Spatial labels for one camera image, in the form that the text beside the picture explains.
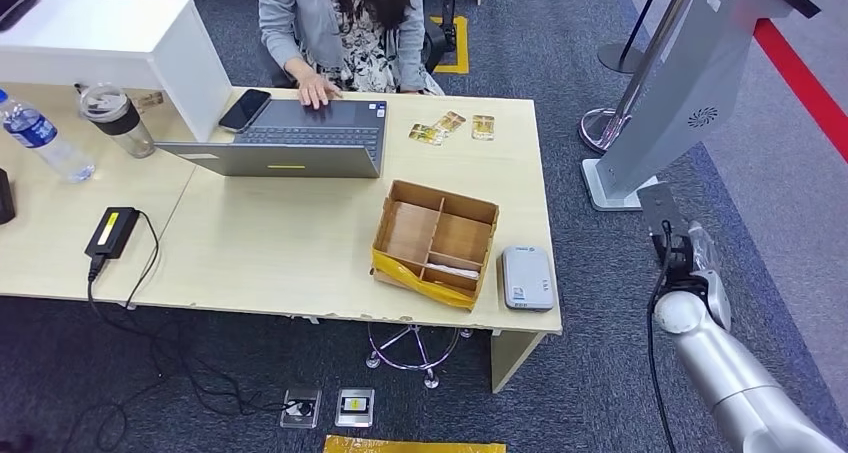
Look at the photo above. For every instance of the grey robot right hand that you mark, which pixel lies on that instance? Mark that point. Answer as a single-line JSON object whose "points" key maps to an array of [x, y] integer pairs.
{"points": [[705, 248]]}

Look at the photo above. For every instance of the person's right hand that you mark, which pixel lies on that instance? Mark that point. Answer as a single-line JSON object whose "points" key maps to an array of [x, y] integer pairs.
{"points": [[318, 92]]}

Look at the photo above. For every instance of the yellow tree print ID card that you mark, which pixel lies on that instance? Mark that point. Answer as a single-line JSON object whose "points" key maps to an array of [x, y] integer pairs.
{"points": [[427, 134]]}

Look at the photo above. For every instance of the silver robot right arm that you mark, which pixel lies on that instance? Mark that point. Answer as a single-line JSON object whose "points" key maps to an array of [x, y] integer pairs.
{"points": [[729, 370]]}

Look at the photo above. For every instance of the person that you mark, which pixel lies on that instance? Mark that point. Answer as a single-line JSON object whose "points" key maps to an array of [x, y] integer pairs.
{"points": [[311, 19]]}

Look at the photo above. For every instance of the small tan card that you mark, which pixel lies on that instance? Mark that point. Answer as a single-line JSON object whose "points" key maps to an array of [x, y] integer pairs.
{"points": [[150, 100]]}

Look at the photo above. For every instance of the white card reader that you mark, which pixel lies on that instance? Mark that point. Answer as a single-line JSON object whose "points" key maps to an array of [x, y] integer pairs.
{"points": [[528, 278]]}

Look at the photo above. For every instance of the grey laptop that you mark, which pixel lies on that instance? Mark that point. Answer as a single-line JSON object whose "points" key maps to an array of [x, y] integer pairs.
{"points": [[305, 138]]}

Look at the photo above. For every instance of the black smartphone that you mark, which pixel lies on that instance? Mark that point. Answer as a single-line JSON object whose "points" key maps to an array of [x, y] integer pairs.
{"points": [[245, 111]]}

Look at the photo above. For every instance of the yellow floor tape under chair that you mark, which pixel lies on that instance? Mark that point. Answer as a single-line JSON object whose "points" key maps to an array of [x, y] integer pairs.
{"points": [[462, 46]]}

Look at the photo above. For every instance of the wooden organizer box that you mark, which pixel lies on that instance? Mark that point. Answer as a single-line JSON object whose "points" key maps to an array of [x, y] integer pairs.
{"points": [[414, 228]]}

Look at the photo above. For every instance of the silver kiosk stand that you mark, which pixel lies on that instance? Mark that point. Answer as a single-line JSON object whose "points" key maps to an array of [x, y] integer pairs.
{"points": [[689, 72]]}

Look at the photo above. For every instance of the clear tumbler with lid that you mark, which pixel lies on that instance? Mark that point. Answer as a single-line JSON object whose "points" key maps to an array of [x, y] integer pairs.
{"points": [[119, 122]]}

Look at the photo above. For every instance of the yellow tape on box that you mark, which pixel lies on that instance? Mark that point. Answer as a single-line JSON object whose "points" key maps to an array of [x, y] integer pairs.
{"points": [[424, 284]]}

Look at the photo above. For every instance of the beige desk leg panel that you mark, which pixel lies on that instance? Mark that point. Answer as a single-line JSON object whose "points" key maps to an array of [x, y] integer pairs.
{"points": [[513, 360]]}

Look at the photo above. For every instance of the white cards in box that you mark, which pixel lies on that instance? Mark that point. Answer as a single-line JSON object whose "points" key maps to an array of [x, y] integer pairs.
{"points": [[454, 270]]}

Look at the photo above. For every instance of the white shelf box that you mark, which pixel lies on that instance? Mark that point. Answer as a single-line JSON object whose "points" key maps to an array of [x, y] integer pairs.
{"points": [[99, 39]]}

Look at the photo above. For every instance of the black power adapter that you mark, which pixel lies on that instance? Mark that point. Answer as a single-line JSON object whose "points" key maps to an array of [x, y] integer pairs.
{"points": [[111, 232]]}

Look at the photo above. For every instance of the clear water bottle blue label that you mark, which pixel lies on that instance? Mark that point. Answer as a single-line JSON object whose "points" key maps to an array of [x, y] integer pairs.
{"points": [[43, 138]]}

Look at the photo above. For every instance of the chrome stool base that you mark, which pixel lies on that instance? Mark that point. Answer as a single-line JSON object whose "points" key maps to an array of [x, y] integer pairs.
{"points": [[430, 374]]}

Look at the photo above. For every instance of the open floor outlet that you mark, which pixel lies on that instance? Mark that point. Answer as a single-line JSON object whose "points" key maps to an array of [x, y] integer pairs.
{"points": [[300, 407]]}

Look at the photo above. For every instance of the closed floor outlet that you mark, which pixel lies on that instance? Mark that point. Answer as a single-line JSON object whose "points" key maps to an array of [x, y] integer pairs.
{"points": [[354, 407]]}

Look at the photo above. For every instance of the black device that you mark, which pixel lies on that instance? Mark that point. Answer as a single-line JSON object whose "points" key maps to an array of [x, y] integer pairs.
{"points": [[5, 198]]}

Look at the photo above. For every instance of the yellow floor tape square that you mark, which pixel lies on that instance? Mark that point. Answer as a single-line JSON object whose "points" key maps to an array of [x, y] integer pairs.
{"points": [[411, 445]]}

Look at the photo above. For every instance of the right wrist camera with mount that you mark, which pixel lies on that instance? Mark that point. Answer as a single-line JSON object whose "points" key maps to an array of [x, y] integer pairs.
{"points": [[662, 205]]}

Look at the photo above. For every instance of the chrome stanchion post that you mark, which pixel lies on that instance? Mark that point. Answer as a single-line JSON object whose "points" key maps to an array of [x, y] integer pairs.
{"points": [[599, 135]]}

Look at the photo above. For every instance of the black stanchion post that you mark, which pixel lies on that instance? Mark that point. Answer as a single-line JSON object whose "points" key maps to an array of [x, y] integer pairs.
{"points": [[621, 59]]}

